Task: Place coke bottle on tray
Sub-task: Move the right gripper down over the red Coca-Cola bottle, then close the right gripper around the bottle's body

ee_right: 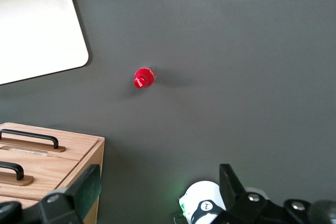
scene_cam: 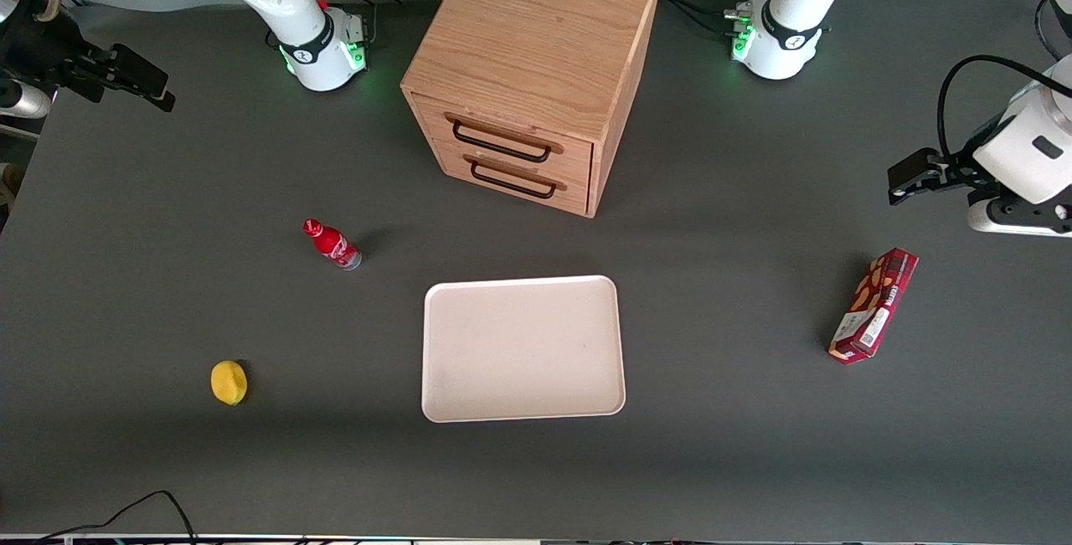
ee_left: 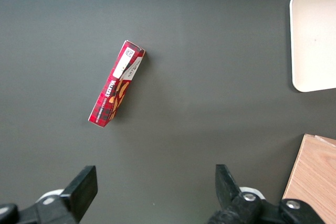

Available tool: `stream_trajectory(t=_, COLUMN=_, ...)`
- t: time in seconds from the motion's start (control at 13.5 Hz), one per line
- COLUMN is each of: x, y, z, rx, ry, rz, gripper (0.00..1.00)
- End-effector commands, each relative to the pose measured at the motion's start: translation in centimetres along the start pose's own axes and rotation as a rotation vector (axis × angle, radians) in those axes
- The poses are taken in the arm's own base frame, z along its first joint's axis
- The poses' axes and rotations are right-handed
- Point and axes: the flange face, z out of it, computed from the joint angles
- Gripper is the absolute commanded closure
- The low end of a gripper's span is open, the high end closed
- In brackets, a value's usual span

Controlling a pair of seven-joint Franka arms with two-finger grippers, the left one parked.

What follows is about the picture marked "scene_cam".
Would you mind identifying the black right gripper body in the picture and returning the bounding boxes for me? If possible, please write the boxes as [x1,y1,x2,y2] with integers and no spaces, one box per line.
[0,0,116,104]

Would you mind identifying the red coke bottle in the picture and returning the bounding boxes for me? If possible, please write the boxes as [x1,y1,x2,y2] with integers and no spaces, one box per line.
[302,218,363,271]

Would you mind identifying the white rectangular tray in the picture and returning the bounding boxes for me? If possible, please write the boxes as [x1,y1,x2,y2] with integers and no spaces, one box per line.
[421,275,627,424]

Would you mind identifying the red snack box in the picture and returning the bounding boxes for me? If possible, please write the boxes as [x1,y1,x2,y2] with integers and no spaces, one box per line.
[827,247,920,365]

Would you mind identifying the yellow lemon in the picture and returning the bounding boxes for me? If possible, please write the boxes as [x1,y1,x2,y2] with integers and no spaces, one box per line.
[210,360,249,406]

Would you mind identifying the wooden two-drawer cabinet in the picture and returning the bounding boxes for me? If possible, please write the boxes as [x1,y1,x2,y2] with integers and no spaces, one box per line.
[400,0,663,219]

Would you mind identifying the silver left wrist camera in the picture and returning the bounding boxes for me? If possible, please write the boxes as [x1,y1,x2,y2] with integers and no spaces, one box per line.
[966,192,1072,239]

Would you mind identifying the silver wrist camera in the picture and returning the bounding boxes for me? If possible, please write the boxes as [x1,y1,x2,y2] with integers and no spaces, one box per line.
[0,80,52,120]
[966,192,1072,239]

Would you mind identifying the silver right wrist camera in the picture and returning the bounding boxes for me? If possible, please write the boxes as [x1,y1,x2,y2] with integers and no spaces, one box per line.
[0,80,52,120]

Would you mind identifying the black left wrist camera cable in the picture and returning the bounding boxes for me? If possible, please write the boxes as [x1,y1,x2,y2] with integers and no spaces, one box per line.
[936,54,1072,162]

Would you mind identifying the black left arm base cables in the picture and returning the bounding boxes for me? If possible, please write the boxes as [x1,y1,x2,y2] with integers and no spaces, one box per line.
[660,0,784,37]

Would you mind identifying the wooden drawer black handle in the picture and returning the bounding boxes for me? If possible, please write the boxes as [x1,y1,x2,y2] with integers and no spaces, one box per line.
[412,93,595,178]
[433,140,591,217]

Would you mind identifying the black cable at table edge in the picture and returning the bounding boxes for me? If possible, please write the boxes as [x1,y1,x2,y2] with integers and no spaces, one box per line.
[32,490,199,545]

